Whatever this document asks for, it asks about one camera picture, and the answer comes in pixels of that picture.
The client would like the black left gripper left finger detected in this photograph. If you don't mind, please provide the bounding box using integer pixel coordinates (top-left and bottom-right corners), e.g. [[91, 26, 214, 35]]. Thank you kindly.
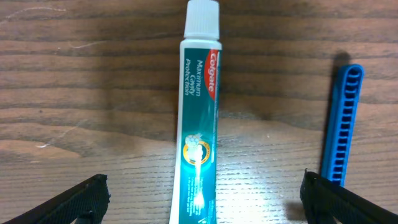
[[4, 174, 110, 224]]

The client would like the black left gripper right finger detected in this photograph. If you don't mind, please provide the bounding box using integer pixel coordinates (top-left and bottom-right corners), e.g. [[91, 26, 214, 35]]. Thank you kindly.
[[300, 170, 397, 224]]

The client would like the teal Colgate toothpaste tube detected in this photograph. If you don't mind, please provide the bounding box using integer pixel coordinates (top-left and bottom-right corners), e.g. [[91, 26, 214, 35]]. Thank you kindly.
[[169, 0, 222, 224]]

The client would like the blue disposable razor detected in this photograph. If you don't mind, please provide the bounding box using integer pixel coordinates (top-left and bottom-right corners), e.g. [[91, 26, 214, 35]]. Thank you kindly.
[[321, 64, 365, 186]]

